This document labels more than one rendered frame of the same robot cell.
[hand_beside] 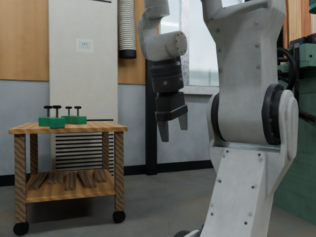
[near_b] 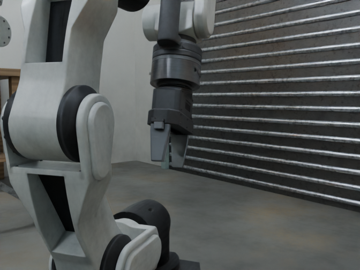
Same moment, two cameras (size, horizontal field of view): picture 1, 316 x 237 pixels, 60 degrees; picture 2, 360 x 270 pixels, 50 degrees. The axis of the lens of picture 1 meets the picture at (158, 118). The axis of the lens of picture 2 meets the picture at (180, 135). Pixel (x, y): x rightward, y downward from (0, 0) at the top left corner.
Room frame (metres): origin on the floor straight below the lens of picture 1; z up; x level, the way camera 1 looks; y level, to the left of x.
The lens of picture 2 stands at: (1.44, -0.25, 0.66)
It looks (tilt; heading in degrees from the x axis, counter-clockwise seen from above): 6 degrees down; 161
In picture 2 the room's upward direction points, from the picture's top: straight up
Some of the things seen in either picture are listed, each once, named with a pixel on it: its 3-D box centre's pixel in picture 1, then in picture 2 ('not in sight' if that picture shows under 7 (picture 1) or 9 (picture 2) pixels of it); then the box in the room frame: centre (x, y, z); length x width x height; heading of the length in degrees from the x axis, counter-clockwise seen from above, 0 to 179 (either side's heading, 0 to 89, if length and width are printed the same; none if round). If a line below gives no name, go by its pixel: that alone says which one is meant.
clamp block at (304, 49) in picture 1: (305, 55); not in sight; (1.50, -0.80, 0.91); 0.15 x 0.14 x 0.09; 16
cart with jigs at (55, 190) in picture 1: (71, 158); not in sight; (1.67, 0.53, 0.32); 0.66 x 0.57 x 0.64; 18
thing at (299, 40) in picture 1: (306, 41); not in sight; (1.49, -0.80, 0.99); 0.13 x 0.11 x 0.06; 16
